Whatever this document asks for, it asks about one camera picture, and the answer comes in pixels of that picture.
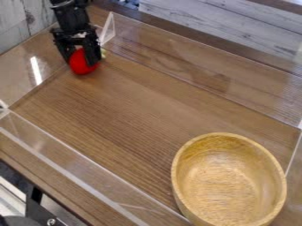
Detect oval wooden bowl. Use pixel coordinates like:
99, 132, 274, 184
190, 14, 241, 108
171, 132, 288, 226

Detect black table clamp bracket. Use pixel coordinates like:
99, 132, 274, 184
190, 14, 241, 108
26, 186, 69, 226

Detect red felt strawberry toy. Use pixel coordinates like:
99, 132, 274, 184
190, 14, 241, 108
69, 48, 102, 75

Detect clear acrylic corner bracket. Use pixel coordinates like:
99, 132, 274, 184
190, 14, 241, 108
97, 12, 117, 46

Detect clear acrylic tray walls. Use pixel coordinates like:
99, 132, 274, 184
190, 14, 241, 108
0, 9, 302, 226

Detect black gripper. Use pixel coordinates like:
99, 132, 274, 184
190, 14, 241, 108
50, 0, 102, 66

